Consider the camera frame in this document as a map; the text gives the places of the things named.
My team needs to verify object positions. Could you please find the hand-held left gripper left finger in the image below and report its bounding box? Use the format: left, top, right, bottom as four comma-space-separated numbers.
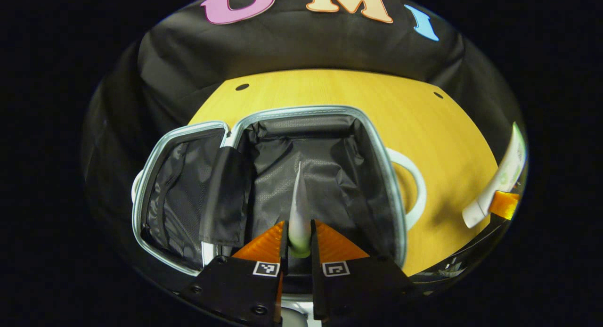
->
178, 220, 288, 327

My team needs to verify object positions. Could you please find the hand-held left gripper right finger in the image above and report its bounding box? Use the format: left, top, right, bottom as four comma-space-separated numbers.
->
310, 219, 417, 324

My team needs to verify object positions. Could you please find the white tube with green cap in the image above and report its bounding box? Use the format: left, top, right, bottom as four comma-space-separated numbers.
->
287, 161, 313, 259

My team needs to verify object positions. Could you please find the pale blue suitcase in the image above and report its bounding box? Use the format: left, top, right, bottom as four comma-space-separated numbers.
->
131, 105, 427, 327

